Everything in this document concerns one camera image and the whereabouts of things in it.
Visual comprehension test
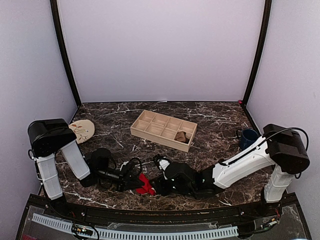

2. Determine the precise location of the left black frame post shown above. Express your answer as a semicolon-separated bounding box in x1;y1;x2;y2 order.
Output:
49;0;82;108

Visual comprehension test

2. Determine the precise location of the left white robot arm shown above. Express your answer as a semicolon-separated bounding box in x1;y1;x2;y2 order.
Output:
27;118;145;218

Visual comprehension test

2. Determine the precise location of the blue enamel mug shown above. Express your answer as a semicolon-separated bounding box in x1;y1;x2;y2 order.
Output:
236;128;259;150

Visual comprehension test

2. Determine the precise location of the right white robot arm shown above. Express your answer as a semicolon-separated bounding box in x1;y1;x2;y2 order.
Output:
150;123;310;217

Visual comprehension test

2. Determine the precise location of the left circuit board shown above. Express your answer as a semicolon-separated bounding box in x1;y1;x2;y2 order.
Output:
71;224;94;236

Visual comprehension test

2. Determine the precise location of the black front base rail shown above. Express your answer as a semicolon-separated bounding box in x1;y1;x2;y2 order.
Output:
22;192;301;227

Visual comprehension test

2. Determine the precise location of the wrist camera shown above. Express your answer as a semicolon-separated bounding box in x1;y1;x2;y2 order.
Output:
152;154;197;182
87;148;142;179

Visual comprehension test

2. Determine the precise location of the right black frame post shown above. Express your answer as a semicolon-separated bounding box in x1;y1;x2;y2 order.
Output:
242;0;272;108

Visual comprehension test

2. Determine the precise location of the black frame post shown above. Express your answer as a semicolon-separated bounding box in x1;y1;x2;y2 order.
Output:
242;0;272;108
49;0;82;108

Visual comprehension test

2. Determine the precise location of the wooden compartment tray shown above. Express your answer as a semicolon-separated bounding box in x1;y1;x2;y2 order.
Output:
130;110;198;153

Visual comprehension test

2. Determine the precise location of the circuit board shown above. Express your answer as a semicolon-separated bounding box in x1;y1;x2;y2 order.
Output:
260;218;279;229
71;224;94;236

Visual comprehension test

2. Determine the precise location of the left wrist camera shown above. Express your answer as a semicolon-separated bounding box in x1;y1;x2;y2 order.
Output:
87;148;142;179

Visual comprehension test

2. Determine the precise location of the beige ribbed sock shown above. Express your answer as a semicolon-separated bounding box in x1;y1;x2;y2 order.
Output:
174;131;190;144

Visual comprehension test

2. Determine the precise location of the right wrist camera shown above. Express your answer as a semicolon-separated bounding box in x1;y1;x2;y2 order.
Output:
152;154;197;182

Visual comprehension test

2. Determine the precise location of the red sock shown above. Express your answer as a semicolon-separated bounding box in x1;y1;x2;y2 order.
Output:
136;173;156;196

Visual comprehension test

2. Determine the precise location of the white slotted cable duct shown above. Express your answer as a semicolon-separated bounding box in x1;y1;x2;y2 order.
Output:
31;213;239;240

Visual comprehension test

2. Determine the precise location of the round wooden plate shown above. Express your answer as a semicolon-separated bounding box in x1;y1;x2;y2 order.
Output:
68;119;96;145

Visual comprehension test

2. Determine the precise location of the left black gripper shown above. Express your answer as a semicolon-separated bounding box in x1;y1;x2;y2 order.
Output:
96;166;143;193

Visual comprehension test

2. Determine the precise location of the right circuit board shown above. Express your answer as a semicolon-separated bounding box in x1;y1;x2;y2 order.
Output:
260;218;279;229

